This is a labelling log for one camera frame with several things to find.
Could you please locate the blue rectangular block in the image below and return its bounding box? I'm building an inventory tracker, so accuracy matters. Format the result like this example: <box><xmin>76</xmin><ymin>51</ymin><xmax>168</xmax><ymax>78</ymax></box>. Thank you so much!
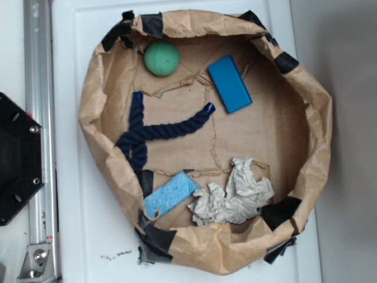
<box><xmin>207</xmin><ymin>55</ymin><xmax>253</xmax><ymax>114</ymax></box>

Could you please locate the brown paper bag bin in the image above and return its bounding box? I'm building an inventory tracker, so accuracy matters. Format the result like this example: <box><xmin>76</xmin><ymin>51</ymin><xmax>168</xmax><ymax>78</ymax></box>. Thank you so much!
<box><xmin>78</xmin><ymin>10</ymin><xmax>333</xmax><ymax>275</ymax></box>

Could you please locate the light blue sponge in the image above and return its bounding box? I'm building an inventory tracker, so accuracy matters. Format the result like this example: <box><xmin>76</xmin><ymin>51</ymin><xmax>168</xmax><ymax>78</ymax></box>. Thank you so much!
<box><xmin>143</xmin><ymin>171</ymin><xmax>201</xmax><ymax>219</ymax></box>

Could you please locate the crumpled white cloth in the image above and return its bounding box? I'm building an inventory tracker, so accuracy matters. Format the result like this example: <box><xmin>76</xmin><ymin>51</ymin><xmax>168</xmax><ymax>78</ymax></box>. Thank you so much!
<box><xmin>187</xmin><ymin>157</ymin><xmax>275</xmax><ymax>226</ymax></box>

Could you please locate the green foam ball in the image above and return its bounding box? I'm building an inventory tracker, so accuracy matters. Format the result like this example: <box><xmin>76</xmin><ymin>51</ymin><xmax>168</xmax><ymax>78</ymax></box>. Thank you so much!
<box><xmin>144</xmin><ymin>41</ymin><xmax>180</xmax><ymax>77</ymax></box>

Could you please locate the dark blue rope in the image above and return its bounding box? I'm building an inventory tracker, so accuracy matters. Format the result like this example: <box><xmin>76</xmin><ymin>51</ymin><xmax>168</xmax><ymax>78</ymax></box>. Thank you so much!
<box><xmin>114</xmin><ymin>91</ymin><xmax>217</xmax><ymax>174</ymax></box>

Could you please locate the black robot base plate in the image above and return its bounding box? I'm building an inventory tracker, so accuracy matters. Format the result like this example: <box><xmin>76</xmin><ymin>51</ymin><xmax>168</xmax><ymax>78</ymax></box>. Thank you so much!
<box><xmin>0</xmin><ymin>93</ymin><xmax>44</xmax><ymax>226</ymax></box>

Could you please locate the aluminium extrusion rail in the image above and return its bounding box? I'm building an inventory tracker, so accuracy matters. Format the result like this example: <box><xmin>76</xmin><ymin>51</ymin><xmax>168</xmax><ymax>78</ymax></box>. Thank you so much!
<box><xmin>22</xmin><ymin>0</ymin><xmax>62</xmax><ymax>283</ymax></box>

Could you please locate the metal corner bracket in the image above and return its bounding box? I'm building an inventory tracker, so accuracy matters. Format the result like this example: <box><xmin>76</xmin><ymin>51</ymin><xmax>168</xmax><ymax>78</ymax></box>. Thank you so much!
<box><xmin>16</xmin><ymin>243</ymin><xmax>57</xmax><ymax>282</ymax></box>

